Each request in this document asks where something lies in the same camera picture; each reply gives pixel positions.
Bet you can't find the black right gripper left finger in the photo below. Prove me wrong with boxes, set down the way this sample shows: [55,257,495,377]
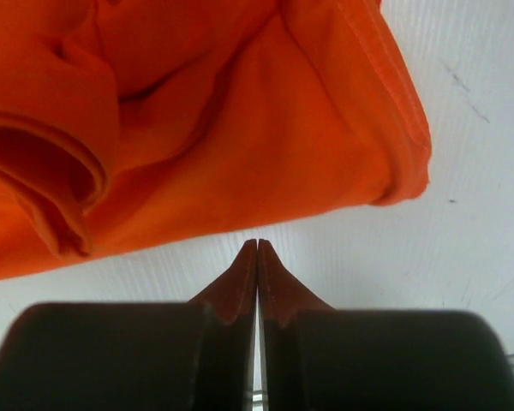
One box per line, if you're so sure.
[0,240,257,410]

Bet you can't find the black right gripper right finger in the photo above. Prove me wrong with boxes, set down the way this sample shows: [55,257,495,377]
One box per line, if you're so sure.
[257,240,514,410]

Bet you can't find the orange t shirt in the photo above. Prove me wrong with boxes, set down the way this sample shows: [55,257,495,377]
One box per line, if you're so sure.
[0,1,432,280]

